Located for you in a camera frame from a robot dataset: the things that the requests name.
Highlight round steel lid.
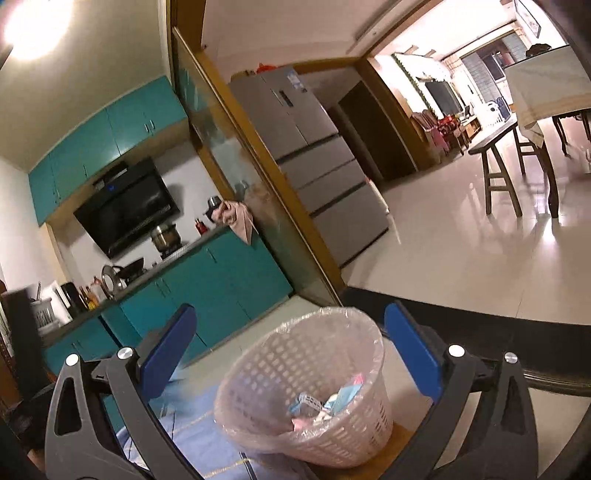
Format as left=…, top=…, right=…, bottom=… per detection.
left=102, top=265, right=122, bottom=296

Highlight blue and white packet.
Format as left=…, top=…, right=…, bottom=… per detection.
left=323, top=385, right=362, bottom=416

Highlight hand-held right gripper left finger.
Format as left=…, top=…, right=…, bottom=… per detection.
left=45, top=303, right=199, bottom=480

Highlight wooden bench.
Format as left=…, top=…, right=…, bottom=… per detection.
left=468, top=115, right=525, bottom=217

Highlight framed wall picture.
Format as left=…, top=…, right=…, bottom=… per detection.
left=515, top=0, right=541, bottom=38

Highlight group of seasoning bottles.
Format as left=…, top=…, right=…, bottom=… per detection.
left=78, top=276, right=108, bottom=310

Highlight silver refrigerator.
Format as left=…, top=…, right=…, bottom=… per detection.
left=228, top=65, right=391, bottom=268

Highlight white plastic lattice basket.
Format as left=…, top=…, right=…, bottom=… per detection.
left=213, top=306, right=394, bottom=469

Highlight ceiling light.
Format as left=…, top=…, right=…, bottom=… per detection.
left=0, top=0, right=75, bottom=61

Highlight dark wooden door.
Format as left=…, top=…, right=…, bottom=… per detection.
left=339, top=80, right=419, bottom=183

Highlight pink chairs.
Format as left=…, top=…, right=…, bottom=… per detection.
left=413, top=111, right=467, bottom=158

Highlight black countertop appliance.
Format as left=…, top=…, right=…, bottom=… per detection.
left=60, top=282, right=81, bottom=310

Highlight clear plastic basket liner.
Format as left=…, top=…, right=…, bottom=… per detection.
left=213, top=306, right=386, bottom=455

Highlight wall television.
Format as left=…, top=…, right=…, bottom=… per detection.
left=425, top=80, right=462, bottom=118

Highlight teal kitchen cabinets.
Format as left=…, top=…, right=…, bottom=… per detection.
left=28, top=76, right=189, bottom=227
left=44, top=228, right=294, bottom=370

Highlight teal upper kitchen cabinets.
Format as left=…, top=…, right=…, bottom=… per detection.
left=28, top=76, right=189, bottom=227

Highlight black wok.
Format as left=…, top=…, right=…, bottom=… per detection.
left=113, top=258, right=146, bottom=282

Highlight blue cloth with yellow stripes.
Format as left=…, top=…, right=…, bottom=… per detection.
left=115, top=364, right=319, bottom=480

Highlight dining table with cream cloth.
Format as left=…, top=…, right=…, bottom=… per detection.
left=503, top=44, right=591, bottom=220

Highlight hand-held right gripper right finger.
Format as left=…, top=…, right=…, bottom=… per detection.
left=383, top=302, right=539, bottom=480

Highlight teal lower kitchen cabinets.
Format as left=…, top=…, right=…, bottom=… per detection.
left=44, top=228, right=294, bottom=370

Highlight black range hood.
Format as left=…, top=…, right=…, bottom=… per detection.
left=74, top=157, right=181, bottom=259

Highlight glass door with wooden frame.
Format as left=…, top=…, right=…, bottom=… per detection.
left=171, top=25, right=345, bottom=305

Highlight pink hanging towel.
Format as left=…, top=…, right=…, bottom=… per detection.
left=213, top=200, right=254, bottom=245

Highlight stainless steel pot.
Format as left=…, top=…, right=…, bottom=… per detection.
left=151, top=223, right=178, bottom=252

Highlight white dish rack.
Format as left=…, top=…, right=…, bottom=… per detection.
left=30, top=281, right=72, bottom=330

